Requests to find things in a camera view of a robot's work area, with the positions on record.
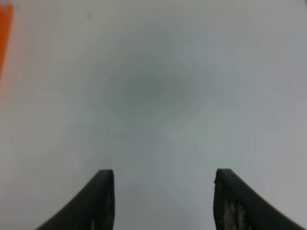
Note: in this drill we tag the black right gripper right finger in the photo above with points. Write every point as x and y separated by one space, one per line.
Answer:
236 206

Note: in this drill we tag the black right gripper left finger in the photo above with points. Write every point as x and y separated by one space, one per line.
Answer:
93 208

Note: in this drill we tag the orange test tube rack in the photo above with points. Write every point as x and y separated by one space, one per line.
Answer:
6 15

